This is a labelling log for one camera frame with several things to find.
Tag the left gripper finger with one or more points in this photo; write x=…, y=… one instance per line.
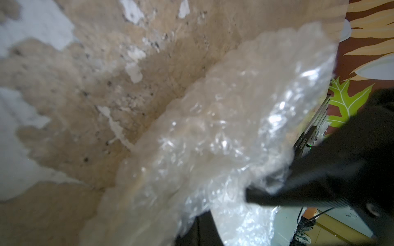
x=191, y=238
x=208, y=233

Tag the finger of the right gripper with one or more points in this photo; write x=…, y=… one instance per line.
x=278, y=190

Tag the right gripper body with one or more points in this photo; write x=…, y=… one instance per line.
x=354, y=166

